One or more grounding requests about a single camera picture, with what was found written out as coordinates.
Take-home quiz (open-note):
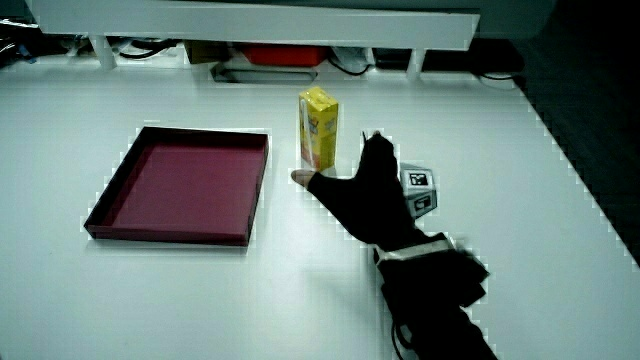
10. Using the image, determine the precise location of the person's right hand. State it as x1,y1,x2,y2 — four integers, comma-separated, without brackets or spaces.
290,129,439,250

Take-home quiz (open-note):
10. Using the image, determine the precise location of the yellow ice redtea carton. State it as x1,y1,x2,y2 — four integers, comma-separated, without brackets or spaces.
298,86,340,173

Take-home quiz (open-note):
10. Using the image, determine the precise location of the white crumpled bag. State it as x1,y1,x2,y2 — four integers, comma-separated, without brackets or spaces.
330,46,375,75

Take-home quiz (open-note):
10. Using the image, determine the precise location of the black device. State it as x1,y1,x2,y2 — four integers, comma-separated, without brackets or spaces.
373,38,526,76

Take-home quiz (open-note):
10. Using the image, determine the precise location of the red box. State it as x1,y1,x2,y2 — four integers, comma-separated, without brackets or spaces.
241,43,330,68

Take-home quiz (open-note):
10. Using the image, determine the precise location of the dark red shallow tray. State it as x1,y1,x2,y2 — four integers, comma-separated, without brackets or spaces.
83,125,270,247

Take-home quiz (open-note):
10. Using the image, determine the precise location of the white desk shelf riser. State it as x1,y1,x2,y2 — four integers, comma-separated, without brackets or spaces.
24,0,482,81

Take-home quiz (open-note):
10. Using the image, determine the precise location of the brown cardboard box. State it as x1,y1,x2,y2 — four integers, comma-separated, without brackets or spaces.
183,40,232,65

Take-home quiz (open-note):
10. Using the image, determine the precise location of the thin black glove cable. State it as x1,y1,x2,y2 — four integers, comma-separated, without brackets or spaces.
389,319,416,360

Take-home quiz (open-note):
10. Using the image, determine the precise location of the grey cable slot cover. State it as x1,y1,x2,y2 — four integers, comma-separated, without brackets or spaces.
210,62,320,85

